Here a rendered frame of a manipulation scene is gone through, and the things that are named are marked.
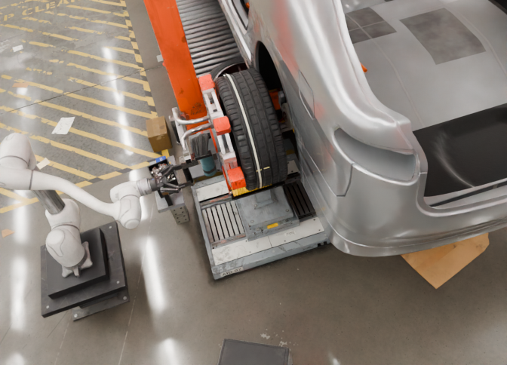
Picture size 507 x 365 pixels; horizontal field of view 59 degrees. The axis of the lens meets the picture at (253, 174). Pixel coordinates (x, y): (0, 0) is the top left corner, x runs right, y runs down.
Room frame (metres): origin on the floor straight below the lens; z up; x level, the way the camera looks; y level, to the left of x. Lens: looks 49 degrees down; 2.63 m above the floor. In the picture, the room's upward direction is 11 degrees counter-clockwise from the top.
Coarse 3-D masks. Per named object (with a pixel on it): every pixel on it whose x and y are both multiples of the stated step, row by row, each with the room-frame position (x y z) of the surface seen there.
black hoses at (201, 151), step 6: (192, 138) 1.69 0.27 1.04; (198, 138) 1.67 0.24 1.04; (204, 138) 1.67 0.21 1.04; (192, 144) 1.65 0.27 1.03; (198, 144) 1.65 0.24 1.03; (204, 144) 1.65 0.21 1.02; (198, 150) 1.63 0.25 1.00; (204, 150) 1.63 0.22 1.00; (198, 156) 1.61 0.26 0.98; (204, 156) 1.61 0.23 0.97
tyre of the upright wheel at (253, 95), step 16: (224, 80) 1.94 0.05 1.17; (240, 80) 1.90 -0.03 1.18; (256, 80) 1.87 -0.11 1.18; (224, 96) 1.80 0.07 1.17; (240, 96) 1.78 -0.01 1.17; (256, 96) 1.77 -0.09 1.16; (240, 112) 1.70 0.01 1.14; (256, 112) 1.69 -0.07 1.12; (272, 112) 1.68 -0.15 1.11; (240, 128) 1.63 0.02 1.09; (256, 128) 1.63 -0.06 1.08; (272, 128) 1.62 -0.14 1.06; (240, 144) 1.58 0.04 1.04; (256, 144) 1.58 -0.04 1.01; (272, 144) 1.58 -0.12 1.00; (272, 160) 1.55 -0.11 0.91; (256, 176) 1.54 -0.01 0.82; (272, 176) 1.55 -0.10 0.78
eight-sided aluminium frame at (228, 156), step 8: (208, 96) 1.91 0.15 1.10; (216, 96) 1.88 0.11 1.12; (208, 104) 1.83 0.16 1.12; (216, 104) 1.82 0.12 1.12; (216, 112) 1.75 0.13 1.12; (224, 152) 1.59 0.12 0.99; (232, 152) 1.59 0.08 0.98; (224, 160) 1.57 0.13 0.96; (232, 160) 1.57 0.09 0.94; (224, 168) 1.82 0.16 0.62
